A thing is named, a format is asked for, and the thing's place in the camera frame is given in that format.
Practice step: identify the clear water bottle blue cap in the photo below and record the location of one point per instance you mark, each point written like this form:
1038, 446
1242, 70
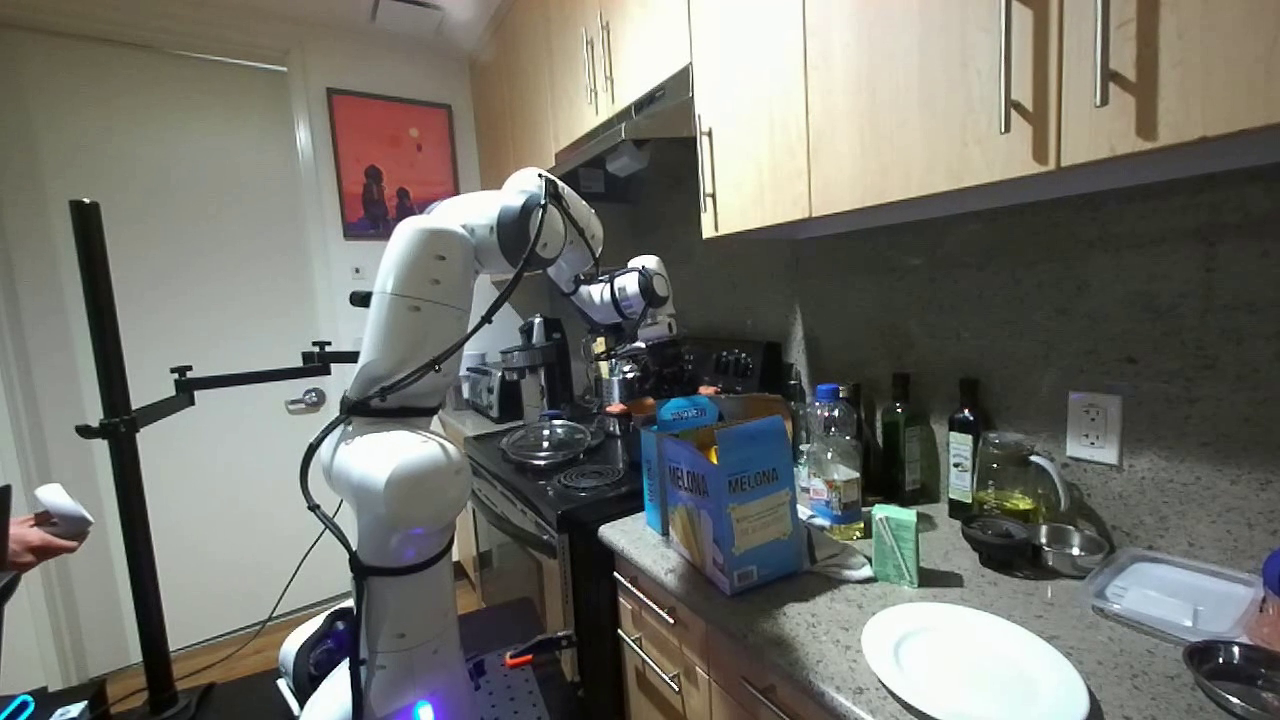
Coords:
830, 470

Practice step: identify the dark metal bowl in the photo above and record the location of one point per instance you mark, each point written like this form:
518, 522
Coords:
1237, 678

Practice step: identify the black stove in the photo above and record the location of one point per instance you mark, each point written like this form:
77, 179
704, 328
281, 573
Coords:
552, 518

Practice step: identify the clear plastic tray container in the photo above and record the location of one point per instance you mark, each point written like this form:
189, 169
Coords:
1168, 598

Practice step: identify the white wall outlet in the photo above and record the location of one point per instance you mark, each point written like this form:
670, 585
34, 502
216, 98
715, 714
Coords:
1095, 427

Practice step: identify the black camera stand pole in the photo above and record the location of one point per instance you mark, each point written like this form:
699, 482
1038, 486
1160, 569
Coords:
121, 427

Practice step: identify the person hand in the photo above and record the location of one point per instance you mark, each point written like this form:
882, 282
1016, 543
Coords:
30, 544

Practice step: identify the red framed wall picture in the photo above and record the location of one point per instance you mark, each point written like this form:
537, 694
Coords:
393, 158

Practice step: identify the dark green glass bottle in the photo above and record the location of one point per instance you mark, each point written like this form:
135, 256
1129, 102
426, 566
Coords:
909, 451

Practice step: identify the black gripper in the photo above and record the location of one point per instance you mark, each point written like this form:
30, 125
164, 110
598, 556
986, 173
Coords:
637, 355

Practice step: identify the glass pot lid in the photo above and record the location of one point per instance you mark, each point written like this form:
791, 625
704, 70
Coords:
551, 440

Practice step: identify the glass jar with handle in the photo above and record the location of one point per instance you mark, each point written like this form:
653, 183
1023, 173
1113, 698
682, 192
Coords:
1016, 482

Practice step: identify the blue melona box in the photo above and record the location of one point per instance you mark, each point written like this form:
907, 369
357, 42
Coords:
653, 482
732, 493

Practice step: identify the green small carton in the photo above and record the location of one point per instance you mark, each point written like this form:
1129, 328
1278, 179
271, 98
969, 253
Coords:
898, 544

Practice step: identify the white controller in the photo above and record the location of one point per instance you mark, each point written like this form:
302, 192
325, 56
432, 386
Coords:
61, 515

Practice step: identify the white round plate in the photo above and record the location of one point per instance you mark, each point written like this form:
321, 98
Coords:
956, 661

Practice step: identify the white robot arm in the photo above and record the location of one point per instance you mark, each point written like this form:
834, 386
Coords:
398, 472

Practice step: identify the range hood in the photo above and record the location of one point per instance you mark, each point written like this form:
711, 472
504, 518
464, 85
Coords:
622, 145

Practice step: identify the dark olive oil bottle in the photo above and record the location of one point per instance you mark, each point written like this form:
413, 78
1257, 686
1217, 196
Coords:
966, 429

